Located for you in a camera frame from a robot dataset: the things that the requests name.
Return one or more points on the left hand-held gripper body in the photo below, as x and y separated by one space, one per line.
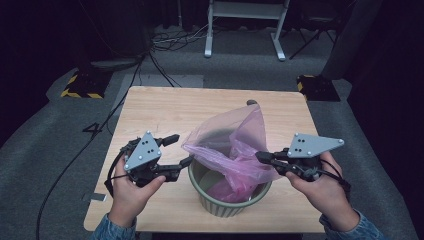
143 151

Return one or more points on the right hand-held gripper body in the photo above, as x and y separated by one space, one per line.
310 146

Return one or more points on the pink plastic trash bag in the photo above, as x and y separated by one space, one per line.
240 146

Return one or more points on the green ribbed trash bin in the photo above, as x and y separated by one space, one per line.
216 205

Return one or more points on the person's left hand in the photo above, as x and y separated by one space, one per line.
128 200

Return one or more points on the person's right hand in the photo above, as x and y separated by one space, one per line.
330 196

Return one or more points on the dark round table grommet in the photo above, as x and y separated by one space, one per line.
251 101

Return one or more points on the black yellow striped stand base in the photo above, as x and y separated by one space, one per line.
318 88
86 85

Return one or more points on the grey tape strip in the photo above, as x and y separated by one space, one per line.
96 197

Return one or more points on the black tripod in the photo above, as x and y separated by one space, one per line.
311 38

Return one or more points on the grey curtain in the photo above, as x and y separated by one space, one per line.
353 36

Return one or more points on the white metal table frame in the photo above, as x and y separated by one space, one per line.
245 10

